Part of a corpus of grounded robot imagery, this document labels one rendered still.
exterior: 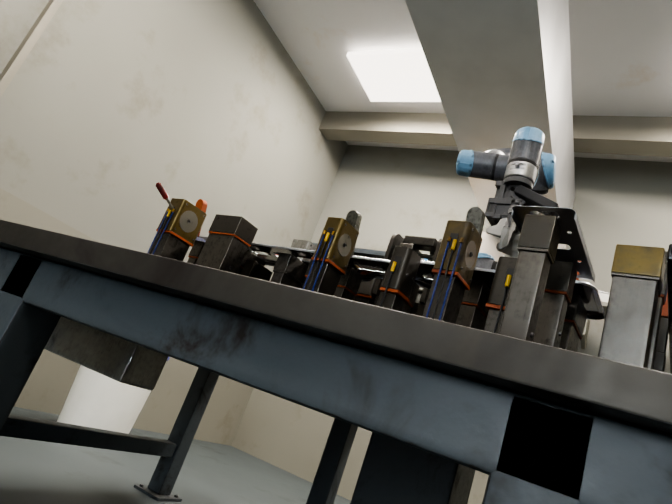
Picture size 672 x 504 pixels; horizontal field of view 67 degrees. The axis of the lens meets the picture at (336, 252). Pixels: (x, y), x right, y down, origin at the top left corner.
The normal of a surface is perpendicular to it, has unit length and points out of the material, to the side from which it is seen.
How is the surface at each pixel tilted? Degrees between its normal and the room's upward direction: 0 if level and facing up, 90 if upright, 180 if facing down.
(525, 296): 90
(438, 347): 90
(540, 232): 90
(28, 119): 90
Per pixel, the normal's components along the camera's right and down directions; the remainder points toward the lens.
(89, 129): 0.85, 0.15
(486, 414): -0.41, -0.41
